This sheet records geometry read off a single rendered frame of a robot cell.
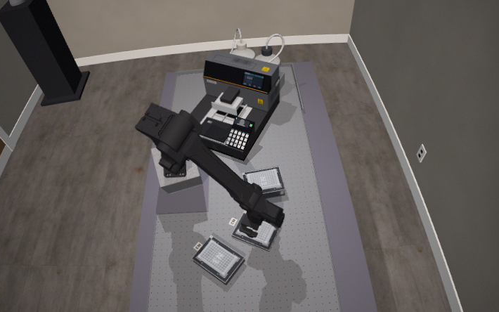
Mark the white plastic bottle with black cap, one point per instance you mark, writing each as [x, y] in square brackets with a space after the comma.
[266, 55]

